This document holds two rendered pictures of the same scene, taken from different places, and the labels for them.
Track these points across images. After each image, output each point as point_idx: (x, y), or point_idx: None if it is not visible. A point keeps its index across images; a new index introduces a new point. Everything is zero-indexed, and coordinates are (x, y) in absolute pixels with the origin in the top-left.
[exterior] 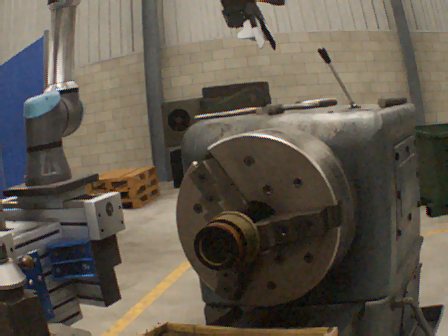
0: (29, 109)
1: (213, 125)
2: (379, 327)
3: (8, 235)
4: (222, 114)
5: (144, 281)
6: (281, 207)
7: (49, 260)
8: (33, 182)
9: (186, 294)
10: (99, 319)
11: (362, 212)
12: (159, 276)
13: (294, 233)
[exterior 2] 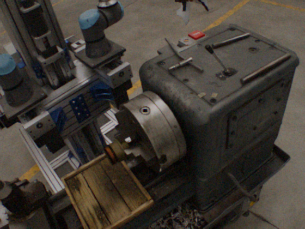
0: (79, 24)
1: (150, 68)
2: (203, 186)
3: (46, 115)
4: (171, 46)
5: (223, 7)
6: (143, 141)
7: (91, 93)
8: (87, 55)
9: (236, 22)
10: (186, 34)
11: (193, 145)
12: (231, 5)
13: (140, 160)
